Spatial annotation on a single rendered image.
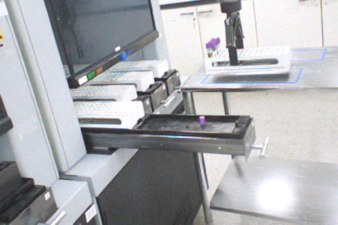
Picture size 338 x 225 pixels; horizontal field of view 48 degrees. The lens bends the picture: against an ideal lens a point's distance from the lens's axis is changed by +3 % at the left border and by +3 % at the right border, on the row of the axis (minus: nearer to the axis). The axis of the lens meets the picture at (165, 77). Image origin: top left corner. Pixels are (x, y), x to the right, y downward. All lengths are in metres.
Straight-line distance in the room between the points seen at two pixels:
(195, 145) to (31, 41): 0.53
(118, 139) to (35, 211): 0.33
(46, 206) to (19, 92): 0.29
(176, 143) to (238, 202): 0.65
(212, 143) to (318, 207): 0.71
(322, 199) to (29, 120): 1.16
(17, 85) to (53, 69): 0.14
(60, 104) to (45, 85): 0.08
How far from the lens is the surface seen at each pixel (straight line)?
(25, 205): 0.98
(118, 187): 1.27
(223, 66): 1.41
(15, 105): 1.04
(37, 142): 1.10
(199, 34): 3.52
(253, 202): 1.67
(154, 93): 1.46
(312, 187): 1.76
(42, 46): 1.11
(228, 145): 1.04
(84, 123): 1.27
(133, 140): 1.16
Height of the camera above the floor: 1.30
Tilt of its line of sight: 18 degrees down
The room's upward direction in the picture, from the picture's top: 11 degrees counter-clockwise
